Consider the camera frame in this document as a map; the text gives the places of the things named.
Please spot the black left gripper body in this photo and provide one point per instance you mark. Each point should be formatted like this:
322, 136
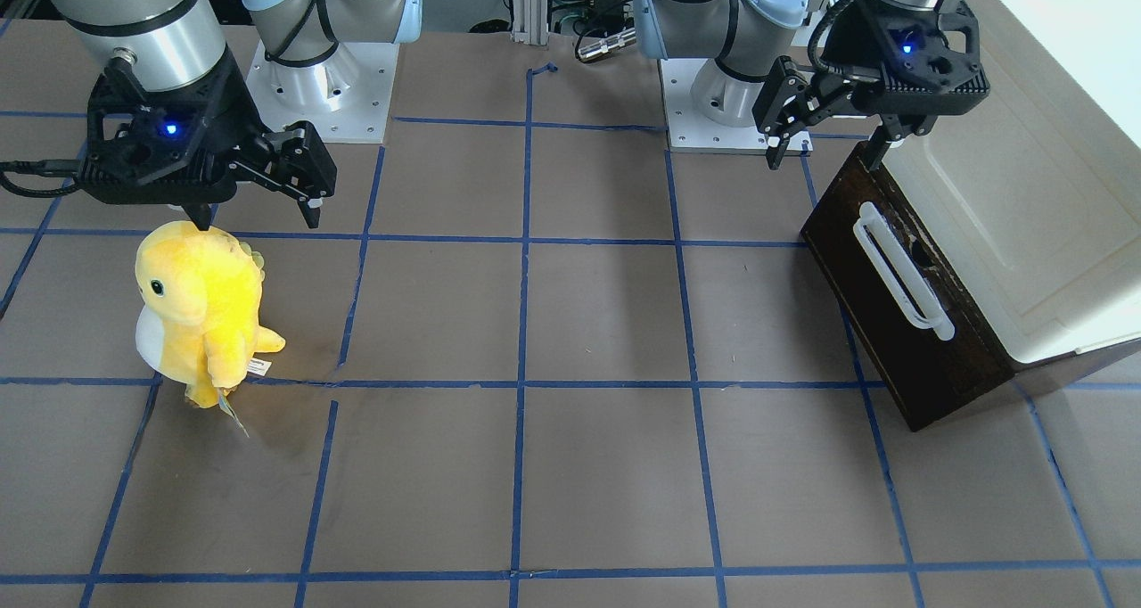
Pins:
841, 55

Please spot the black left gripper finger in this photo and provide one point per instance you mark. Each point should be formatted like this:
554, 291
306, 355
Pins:
792, 119
783, 83

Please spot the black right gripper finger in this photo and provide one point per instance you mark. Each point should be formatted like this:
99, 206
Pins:
301, 142
302, 182

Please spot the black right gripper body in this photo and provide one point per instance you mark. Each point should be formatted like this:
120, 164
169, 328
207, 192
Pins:
233, 109

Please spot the dark brown wooden drawer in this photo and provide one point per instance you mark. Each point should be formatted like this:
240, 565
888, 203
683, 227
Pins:
928, 378

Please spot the white drawer handle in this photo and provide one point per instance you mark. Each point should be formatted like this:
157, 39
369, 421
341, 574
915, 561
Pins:
914, 297

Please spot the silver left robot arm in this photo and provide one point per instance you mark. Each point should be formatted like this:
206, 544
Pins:
744, 37

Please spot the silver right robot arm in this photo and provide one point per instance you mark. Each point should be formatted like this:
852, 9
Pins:
171, 43

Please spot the yellow plush dinosaur toy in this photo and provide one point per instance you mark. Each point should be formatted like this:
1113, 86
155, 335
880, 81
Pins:
202, 291

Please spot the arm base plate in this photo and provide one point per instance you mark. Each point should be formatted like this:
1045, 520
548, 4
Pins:
347, 98
707, 110

